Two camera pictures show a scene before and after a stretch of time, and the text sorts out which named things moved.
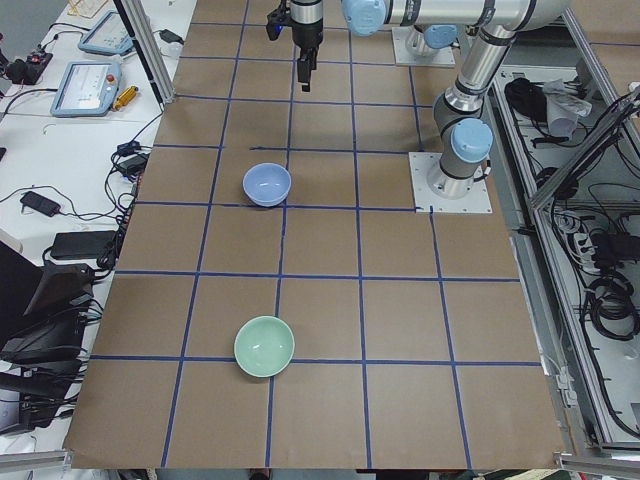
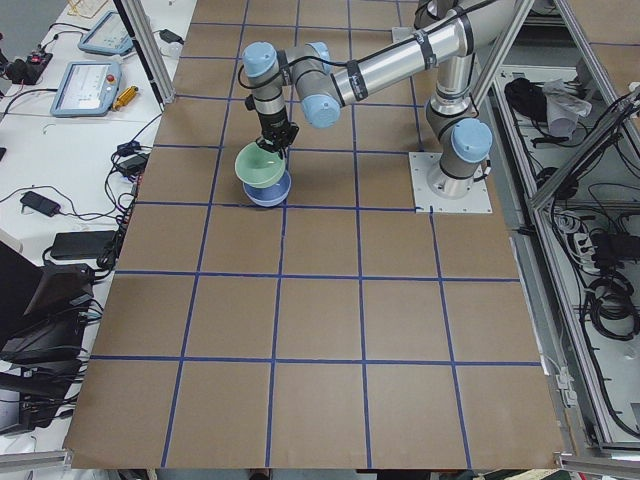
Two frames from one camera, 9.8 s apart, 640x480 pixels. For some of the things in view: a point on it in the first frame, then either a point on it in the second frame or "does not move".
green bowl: (264, 346) to (257, 167)
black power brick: (80, 245) does not move
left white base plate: (476, 200) does not move
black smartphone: (40, 203) does not move
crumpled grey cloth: (563, 106) does not move
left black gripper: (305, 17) to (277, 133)
